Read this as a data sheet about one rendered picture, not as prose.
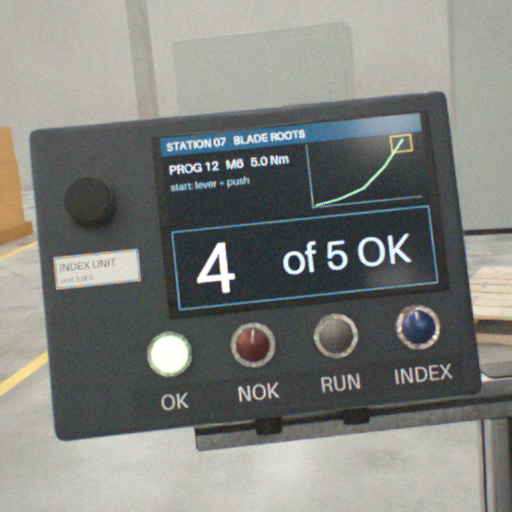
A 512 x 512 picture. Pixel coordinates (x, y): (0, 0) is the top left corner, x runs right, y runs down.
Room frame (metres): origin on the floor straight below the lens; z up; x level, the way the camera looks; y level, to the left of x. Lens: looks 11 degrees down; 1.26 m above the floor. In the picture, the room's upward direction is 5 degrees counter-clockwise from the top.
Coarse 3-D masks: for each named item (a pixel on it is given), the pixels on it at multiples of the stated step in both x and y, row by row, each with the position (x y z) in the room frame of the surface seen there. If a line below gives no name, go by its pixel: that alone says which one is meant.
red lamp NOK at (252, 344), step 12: (252, 324) 0.45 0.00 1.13; (240, 336) 0.44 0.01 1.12; (252, 336) 0.44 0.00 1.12; (264, 336) 0.44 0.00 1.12; (240, 348) 0.44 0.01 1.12; (252, 348) 0.44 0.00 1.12; (264, 348) 0.44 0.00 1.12; (240, 360) 0.44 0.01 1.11; (252, 360) 0.44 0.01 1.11; (264, 360) 0.44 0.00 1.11
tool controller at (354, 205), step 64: (64, 128) 0.48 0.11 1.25; (128, 128) 0.48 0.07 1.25; (192, 128) 0.48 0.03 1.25; (256, 128) 0.48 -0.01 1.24; (320, 128) 0.48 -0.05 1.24; (384, 128) 0.48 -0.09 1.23; (448, 128) 0.48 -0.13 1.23; (64, 192) 0.47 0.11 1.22; (128, 192) 0.47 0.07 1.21; (192, 192) 0.47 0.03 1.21; (256, 192) 0.47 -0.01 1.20; (320, 192) 0.47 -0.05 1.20; (384, 192) 0.47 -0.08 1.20; (448, 192) 0.47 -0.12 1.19; (64, 256) 0.46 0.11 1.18; (128, 256) 0.46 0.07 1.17; (256, 256) 0.46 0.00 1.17; (320, 256) 0.46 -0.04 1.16; (384, 256) 0.46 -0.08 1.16; (448, 256) 0.46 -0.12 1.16; (64, 320) 0.45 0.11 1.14; (128, 320) 0.45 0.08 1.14; (192, 320) 0.45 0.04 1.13; (256, 320) 0.45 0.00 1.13; (384, 320) 0.45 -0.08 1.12; (448, 320) 0.45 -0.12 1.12; (64, 384) 0.44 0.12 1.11; (128, 384) 0.44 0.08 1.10; (192, 384) 0.44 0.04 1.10; (256, 384) 0.44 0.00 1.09; (320, 384) 0.44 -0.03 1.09; (384, 384) 0.44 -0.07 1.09; (448, 384) 0.44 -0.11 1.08
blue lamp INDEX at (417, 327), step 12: (408, 312) 0.45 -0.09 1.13; (420, 312) 0.45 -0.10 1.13; (432, 312) 0.45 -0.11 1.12; (396, 324) 0.45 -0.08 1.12; (408, 324) 0.44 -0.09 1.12; (420, 324) 0.44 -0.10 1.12; (432, 324) 0.44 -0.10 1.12; (408, 336) 0.44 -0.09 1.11; (420, 336) 0.44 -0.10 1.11; (432, 336) 0.44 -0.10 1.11; (420, 348) 0.44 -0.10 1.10
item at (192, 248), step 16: (224, 224) 0.46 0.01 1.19; (240, 224) 0.46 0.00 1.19; (176, 240) 0.46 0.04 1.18; (192, 240) 0.46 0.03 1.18; (208, 240) 0.46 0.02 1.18; (224, 240) 0.46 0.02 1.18; (240, 240) 0.46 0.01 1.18; (176, 256) 0.46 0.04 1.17; (192, 256) 0.46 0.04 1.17; (208, 256) 0.46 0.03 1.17; (224, 256) 0.46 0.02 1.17; (240, 256) 0.46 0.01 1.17; (176, 272) 0.46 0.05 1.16; (192, 272) 0.46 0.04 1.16; (208, 272) 0.46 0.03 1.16; (224, 272) 0.46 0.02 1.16; (240, 272) 0.46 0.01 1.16; (256, 272) 0.46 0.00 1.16; (176, 288) 0.45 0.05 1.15; (192, 288) 0.45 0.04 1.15; (208, 288) 0.45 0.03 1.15; (224, 288) 0.45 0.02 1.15; (240, 288) 0.45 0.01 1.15; (256, 288) 0.45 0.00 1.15; (192, 304) 0.45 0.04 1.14; (208, 304) 0.45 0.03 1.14; (224, 304) 0.45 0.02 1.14; (240, 304) 0.45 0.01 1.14; (256, 304) 0.45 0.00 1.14
